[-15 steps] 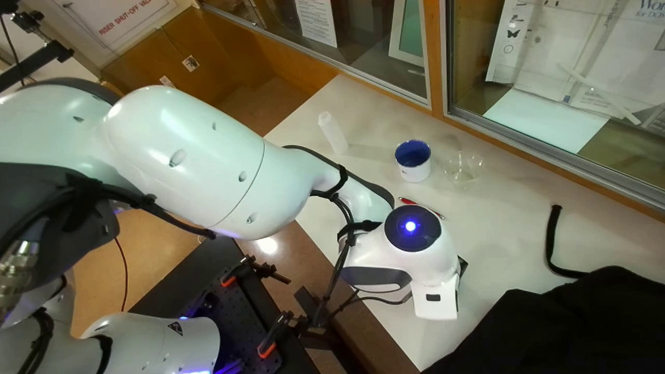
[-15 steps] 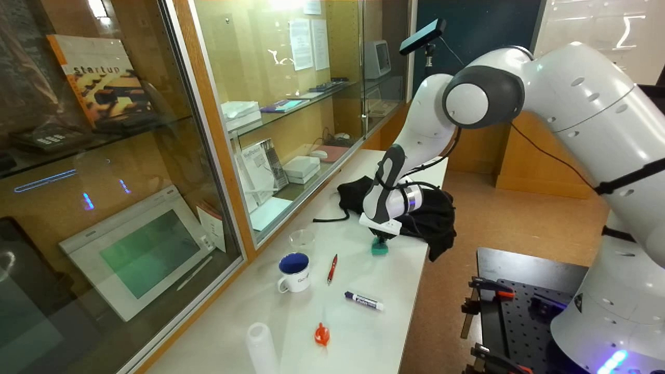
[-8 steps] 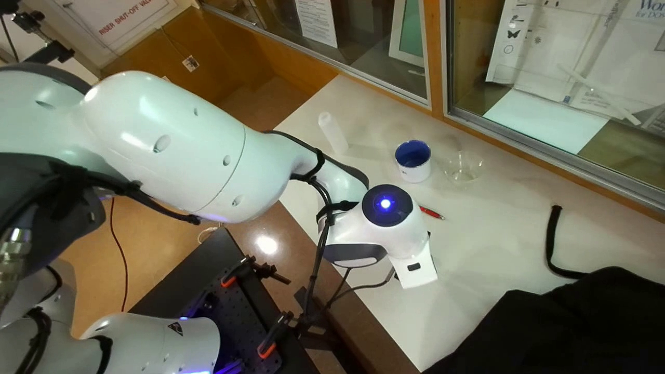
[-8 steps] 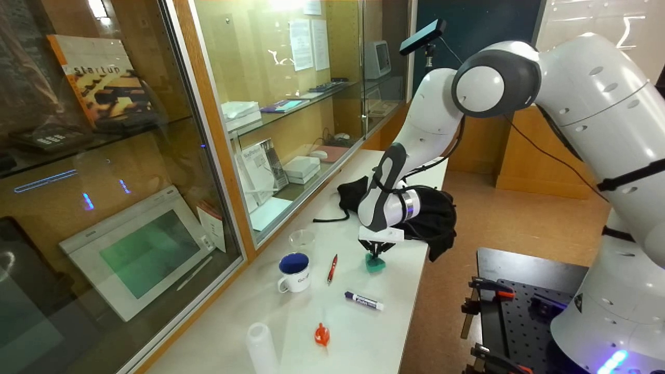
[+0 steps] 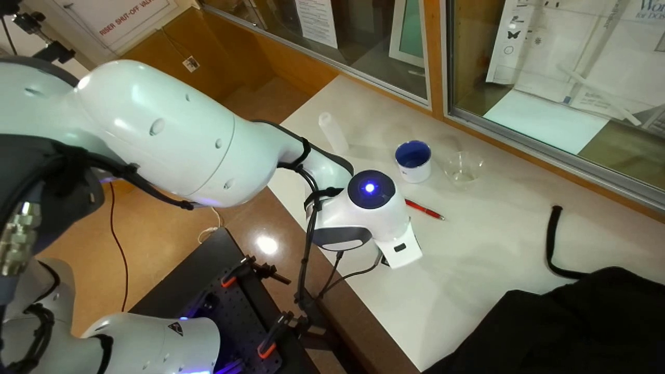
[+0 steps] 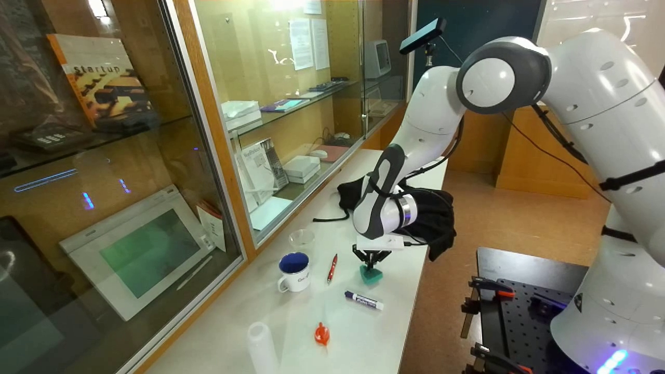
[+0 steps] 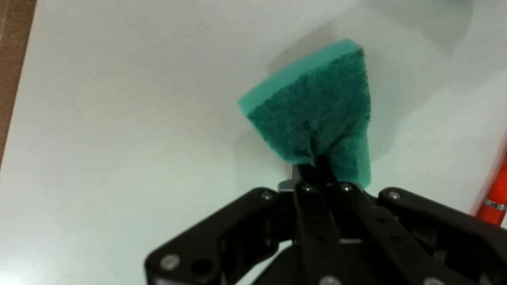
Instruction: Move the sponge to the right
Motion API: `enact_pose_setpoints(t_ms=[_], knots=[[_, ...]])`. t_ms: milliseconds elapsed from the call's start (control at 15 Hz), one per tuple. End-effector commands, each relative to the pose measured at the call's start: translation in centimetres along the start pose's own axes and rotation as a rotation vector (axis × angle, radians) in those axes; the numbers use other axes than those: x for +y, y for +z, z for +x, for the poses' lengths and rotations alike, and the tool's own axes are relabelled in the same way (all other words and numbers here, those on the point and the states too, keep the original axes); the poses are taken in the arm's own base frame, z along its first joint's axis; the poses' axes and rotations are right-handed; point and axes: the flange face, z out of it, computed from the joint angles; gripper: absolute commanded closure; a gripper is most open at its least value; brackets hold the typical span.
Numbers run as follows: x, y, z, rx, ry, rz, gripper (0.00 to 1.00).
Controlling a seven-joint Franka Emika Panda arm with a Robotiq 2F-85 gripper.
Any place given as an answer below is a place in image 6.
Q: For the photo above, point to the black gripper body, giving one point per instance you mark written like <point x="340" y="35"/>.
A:
<point x="373" y="255"/>

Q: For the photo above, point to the green sponge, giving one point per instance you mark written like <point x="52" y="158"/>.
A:
<point x="370" y="277"/>

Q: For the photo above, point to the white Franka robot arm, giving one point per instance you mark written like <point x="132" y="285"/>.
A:
<point x="624" y="209"/>

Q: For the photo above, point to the red pen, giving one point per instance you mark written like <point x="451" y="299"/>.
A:
<point x="333" y="267"/>

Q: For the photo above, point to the blue and white marker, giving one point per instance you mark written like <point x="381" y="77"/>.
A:
<point x="362" y="299"/>

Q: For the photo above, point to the white mug blue inside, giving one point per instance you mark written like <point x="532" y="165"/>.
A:
<point x="295" y="271"/>

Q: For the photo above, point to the black cloth bag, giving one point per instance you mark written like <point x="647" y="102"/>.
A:
<point x="438" y="219"/>

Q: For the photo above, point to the small orange plastic clip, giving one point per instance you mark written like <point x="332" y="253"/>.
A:
<point x="322" y="336"/>

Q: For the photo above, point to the white paper sheet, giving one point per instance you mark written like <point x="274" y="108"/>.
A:
<point x="271" y="212"/>

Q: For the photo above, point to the white ribbed box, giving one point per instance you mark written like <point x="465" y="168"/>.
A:
<point x="302" y="170"/>

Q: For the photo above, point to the black orange clamp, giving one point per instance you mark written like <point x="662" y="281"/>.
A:
<point x="495" y="360"/>
<point x="486" y="291"/>

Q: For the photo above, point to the translucent white plastic cylinder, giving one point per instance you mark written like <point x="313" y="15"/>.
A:
<point x="263" y="349"/>

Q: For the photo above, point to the white printed booklet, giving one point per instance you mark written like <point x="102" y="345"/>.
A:
<point x="260" y="174"/>

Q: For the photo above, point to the small white card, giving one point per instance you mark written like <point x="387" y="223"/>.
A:
<point x="213" y="226"/>

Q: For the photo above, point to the teal flat book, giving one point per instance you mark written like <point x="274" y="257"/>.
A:
<point x="286" y="104"/>

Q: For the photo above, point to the white box on shelf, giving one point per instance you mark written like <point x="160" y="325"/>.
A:
<point x="243" y="112"/>

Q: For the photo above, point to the grey old monitor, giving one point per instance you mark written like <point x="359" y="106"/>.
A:
<point x="380" y="59"/>

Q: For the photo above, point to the white framed green picture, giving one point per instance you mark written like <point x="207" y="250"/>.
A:
<point x="138" y="253"/>

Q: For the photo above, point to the orange patterned book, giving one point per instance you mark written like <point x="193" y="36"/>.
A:
<point x="104" y="80"/>

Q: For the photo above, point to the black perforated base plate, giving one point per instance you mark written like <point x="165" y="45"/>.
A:
<point x="526" y="304"/>

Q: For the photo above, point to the white wall papers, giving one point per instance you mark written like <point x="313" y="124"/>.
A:
<point x="308" y="43"/>

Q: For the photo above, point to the black camera on stand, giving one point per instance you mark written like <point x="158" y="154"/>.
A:
<point x="421" y="35"/>

